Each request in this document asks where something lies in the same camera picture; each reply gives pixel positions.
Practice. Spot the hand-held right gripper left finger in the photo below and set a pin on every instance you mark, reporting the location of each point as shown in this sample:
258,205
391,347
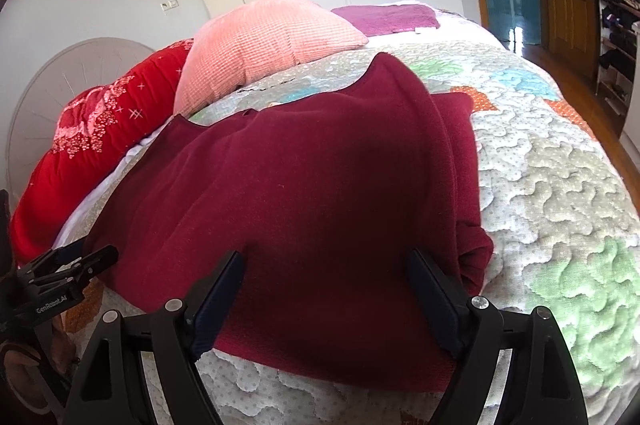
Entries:
217,300

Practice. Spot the patchwork quilted bedspread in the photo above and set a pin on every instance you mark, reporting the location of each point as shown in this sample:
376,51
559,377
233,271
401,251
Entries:
550,205

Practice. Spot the pink ribbed pillow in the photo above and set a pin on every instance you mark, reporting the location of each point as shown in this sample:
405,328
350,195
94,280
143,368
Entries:
260,50

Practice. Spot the magenta towel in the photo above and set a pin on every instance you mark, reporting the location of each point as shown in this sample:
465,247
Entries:
385,19

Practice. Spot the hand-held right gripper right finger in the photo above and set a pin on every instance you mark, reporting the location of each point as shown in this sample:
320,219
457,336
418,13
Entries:
435,300

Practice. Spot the open shelf with clothes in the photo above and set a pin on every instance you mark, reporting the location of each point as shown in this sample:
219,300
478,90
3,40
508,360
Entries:
617,50

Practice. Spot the maroon knit sweater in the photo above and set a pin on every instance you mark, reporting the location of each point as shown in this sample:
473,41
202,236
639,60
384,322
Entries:
300,205

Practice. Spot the white wall socket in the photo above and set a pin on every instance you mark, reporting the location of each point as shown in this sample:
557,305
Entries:
169,5

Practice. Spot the red floral bolster pillow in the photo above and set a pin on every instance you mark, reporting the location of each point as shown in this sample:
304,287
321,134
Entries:
75,155

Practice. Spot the white round headboard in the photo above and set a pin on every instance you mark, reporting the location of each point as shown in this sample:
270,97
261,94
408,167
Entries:
60,75

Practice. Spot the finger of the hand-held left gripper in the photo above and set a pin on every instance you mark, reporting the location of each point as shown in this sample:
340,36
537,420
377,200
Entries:
95,262
55,257

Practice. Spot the white fleece blanket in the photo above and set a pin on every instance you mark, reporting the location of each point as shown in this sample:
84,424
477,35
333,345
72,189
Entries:
142,144

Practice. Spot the person's left hand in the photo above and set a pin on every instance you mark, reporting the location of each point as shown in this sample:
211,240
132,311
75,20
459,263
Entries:
17,375

